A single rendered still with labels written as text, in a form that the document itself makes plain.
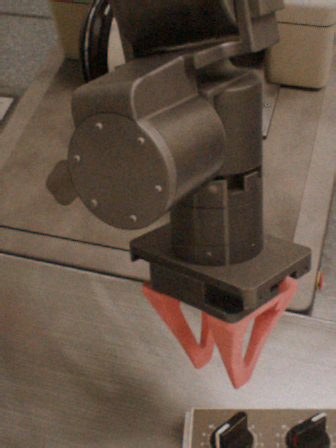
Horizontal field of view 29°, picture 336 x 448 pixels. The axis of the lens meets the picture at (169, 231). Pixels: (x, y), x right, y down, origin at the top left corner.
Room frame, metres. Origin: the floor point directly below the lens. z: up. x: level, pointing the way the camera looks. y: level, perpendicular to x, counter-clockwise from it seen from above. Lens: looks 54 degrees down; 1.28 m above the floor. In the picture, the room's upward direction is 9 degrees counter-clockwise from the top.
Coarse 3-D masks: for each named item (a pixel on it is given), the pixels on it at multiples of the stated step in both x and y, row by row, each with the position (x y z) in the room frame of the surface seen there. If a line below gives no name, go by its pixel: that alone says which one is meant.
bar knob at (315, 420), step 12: (312, 420) 0.15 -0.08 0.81; (324, 420) 0.15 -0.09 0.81; (288, 432) 0.15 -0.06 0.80; (300, 432) 0.14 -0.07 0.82; (312, 432) 0.14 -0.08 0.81; (324, 432) 0.14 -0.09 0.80; (288, 444) 0.14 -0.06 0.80; (300, 444) 0.14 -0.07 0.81; (312, 444) 0.14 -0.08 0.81; (324, 444) 0.13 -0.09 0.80
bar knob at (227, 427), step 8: (240, 416) 0.16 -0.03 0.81; (224, 424) 0.16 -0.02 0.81; (232, 424) 0.16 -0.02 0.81; (240, 424) 0.16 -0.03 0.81; (216, 432) 0.15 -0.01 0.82; (224, 432) 0.15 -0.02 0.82; (232, 432) 0.15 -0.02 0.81; (240, 432) 0.15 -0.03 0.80; (248, 432) 0.15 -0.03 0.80; (216, 440) 0.15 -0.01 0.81; (224, 440) 0.14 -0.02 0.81; (232, 440) 0.15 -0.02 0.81; (240, 440) 0.15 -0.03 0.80; (248, 440) 0.15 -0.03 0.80
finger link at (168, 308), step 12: (144, 288) 0.22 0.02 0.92; (156, 300) 0.21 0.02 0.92; (168, 300) 0.21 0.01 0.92; (168, 312) 0.20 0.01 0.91; (180, 312) 0.20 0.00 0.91; (204, 312) 0.22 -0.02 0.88; (168, 324) 0.20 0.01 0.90; (180, 324) 0.20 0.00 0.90; (204, 324) 0.21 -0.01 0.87; (180, 336) 0.19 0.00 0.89; (192, 336) 0.20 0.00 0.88; (204, 336) 0.20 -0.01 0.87; (192, 348) 0.19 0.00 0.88; (204, 348) 0.20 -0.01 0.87; (192, 360) 0.19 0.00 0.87; (204, 360) 0.19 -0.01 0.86
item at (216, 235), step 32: (224, 192) 0.22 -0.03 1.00; (256, 192) 0.23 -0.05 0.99; (192, 224) 0.22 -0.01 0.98; (224, 224) 0.21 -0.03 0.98; (256, 224) 0.22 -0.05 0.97; (160, 256) 0.22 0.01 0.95; (192, 256) 0.21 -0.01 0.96; (224, 256) 0.20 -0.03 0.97; (256, 256) 0.21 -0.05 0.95; (288, 256) 0.20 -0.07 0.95; (224, 288) 0.18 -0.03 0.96; (256, 288) 0.18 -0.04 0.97
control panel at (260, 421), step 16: (208, 416) 0.17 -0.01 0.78; (224, 416) 0.17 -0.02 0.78; (256, 416) 0.17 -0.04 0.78; (272, 416) 0.17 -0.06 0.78; (288, 416) 0.17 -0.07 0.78; (304, 416) 0.16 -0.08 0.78; (192, 432) 0.16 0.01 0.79; (208, 432) 0.16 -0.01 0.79; (256, 432) 0.15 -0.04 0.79; (272, 432) 0.15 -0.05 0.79
